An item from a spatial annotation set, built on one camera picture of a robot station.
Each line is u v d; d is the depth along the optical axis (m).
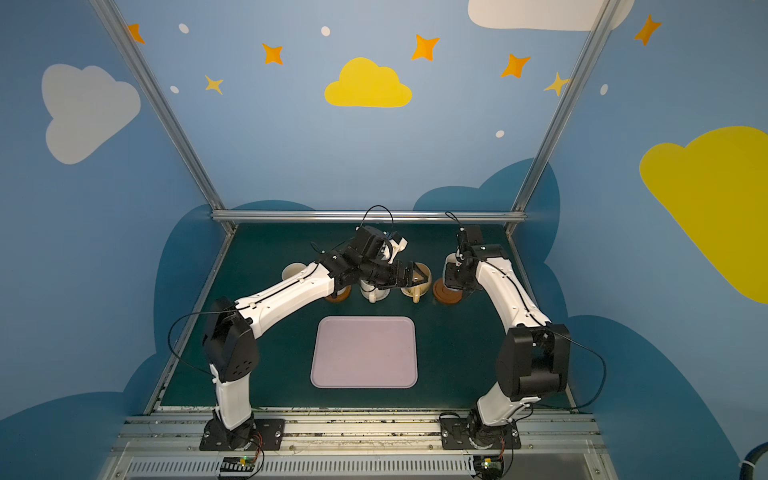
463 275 0.78
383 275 0.70
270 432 0.75
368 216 0.65
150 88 0.80
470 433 0.74
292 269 0.98
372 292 0.93
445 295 1.02
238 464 0.73
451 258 0.91
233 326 0.53
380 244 0.66
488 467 0.73
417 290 0.95
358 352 0.90
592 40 0.74
